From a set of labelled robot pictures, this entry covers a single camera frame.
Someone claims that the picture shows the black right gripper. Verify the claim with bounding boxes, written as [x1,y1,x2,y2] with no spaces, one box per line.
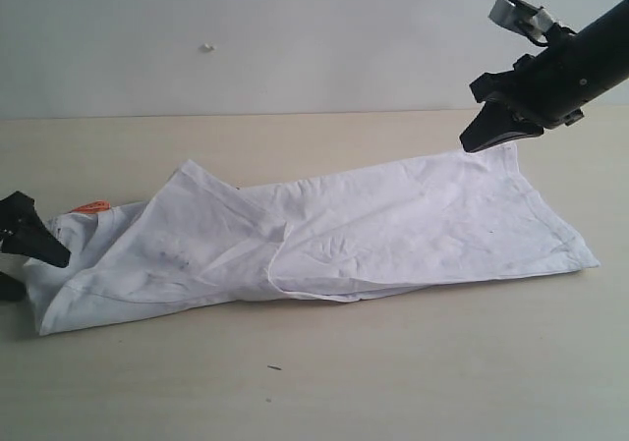
[459,42,590,153]

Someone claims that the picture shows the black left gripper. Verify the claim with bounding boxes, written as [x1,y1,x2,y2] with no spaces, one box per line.
[0,191,70,302]

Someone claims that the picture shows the white t-shirt red lettering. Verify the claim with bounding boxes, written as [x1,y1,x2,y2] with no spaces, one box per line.
[24,144,598,335]

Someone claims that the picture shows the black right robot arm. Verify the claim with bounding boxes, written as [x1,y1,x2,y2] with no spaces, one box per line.
[459,0,628,152]

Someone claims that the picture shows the orange size tag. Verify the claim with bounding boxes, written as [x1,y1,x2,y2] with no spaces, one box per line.
[72,200,111,214]

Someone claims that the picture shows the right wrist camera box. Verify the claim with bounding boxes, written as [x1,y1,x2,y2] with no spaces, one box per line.
[488,0,577,48]

